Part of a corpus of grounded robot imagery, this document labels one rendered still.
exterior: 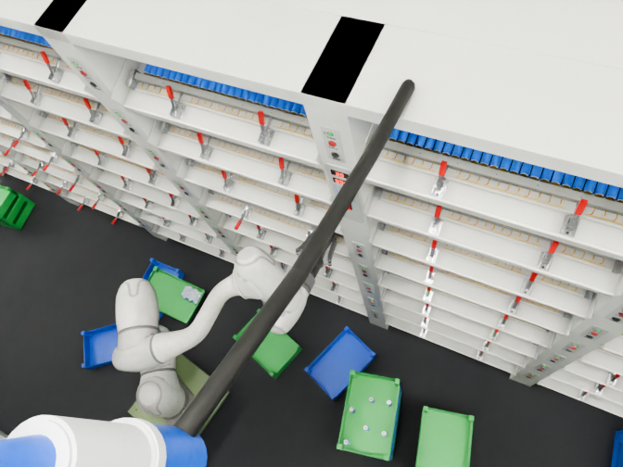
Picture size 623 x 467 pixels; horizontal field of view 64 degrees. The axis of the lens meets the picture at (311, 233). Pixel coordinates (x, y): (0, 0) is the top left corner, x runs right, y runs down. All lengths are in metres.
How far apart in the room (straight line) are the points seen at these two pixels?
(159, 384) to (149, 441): 1.84
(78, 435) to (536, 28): 0.94
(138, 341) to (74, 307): 1.51
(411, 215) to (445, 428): 1.20
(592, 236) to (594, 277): 0.21
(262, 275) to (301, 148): 0.38
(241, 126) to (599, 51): 0.78
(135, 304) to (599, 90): 1.45
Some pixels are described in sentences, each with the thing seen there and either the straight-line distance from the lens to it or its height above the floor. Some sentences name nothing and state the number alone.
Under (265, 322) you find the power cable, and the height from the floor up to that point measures 1.97.
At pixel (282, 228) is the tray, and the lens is 1.80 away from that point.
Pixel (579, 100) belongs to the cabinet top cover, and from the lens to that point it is 0.96.
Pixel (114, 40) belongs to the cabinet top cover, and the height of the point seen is 1.80.
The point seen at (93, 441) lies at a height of 2.20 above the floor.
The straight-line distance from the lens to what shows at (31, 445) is 0.36.
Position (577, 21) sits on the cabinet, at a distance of 1.07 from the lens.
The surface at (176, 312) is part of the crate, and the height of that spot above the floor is 0.04.
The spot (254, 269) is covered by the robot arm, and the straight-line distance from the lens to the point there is 1.37.
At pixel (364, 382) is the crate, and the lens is 2.14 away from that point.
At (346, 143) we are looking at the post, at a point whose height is 1.67.
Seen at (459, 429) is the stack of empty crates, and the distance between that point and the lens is 2.29.
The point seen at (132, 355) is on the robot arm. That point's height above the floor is 1.02.
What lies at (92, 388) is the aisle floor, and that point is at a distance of 3.04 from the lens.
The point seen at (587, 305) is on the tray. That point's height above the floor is 1.14.
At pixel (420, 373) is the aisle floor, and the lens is 2.55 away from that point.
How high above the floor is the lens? 2.52
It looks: 64 degrees down
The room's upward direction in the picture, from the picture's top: 24 degrees counter-clockwise
